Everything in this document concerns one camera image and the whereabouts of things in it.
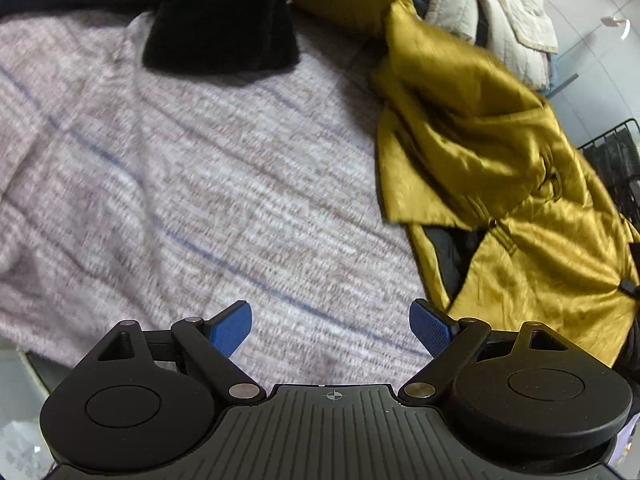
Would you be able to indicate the black metal rack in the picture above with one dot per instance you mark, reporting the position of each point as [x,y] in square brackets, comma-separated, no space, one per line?
[615,160]

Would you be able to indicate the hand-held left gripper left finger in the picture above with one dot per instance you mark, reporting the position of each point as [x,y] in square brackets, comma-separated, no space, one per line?
[230,330]

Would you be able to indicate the pinkish grey woven blanket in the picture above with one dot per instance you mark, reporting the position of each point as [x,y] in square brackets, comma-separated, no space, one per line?
[175,185]

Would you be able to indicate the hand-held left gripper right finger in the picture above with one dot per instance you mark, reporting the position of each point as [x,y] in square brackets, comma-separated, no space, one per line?
[431,327]

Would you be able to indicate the yellow jacket with black fur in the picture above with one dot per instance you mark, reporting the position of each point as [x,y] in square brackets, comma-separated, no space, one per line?
[475,110]

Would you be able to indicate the white padded coat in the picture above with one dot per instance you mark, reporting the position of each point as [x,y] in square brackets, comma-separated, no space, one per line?
[500,5]

